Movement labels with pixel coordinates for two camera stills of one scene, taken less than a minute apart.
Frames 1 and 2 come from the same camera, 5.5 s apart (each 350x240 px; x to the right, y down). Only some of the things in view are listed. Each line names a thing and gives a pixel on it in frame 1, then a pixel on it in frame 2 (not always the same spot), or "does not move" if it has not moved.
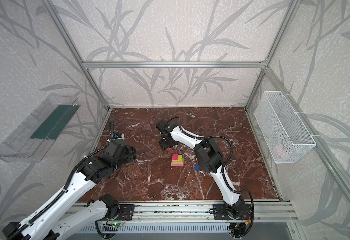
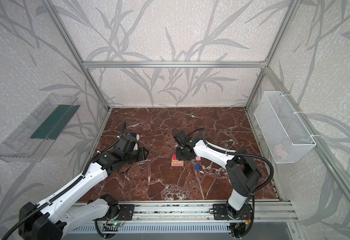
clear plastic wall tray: [29, 142] does not move
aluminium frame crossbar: [174, 64] does not move
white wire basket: [284, 134] does not move
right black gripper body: [165, 141] → [180, 156]
